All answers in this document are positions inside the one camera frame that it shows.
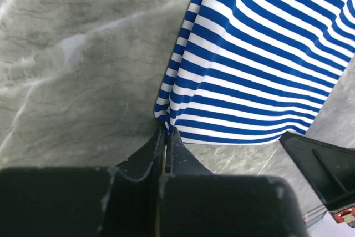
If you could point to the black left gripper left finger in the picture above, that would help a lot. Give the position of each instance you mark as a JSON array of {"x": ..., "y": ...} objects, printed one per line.
[{"x": 84, "y": 201}]

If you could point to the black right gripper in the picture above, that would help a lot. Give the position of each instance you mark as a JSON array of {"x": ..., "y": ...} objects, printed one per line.
[{"x": 329, "y": 169}]

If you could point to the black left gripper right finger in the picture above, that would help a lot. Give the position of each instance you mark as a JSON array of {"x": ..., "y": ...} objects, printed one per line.
[{"x": 193, "y": 201}]

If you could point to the blue white striped tank top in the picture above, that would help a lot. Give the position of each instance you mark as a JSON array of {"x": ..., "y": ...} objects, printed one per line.
[{"x": 246, "y": 71}]

